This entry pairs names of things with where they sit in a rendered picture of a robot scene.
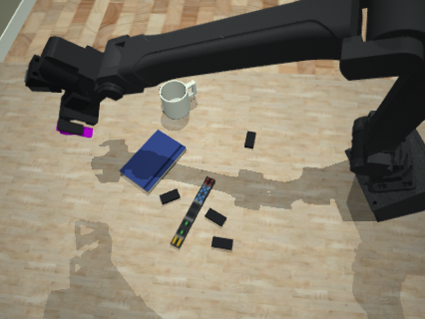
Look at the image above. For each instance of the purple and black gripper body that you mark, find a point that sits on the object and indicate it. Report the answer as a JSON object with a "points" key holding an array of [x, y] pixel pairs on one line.
{"points": [[90, 116]]}

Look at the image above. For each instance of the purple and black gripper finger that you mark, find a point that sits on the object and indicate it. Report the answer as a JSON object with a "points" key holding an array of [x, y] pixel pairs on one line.
{"points": [[87, 132]]}

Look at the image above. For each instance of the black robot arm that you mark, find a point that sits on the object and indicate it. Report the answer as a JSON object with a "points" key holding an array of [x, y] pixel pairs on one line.
{"points": [[302, 30]]}

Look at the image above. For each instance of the pale grey mug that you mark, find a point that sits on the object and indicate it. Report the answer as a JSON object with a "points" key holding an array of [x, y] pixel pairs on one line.
{"points": [[176, 90]]}

